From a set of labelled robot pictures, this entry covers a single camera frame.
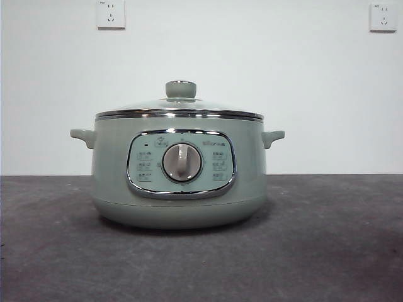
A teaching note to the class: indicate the glass lid with green knob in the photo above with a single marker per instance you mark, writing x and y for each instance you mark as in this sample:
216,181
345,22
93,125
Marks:
179,108

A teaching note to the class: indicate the pale green electric cooking pot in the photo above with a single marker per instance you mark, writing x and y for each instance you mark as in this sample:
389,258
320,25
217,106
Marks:
181,195

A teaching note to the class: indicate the white wall socket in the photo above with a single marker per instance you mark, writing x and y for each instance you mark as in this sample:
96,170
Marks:
111,15
383,18

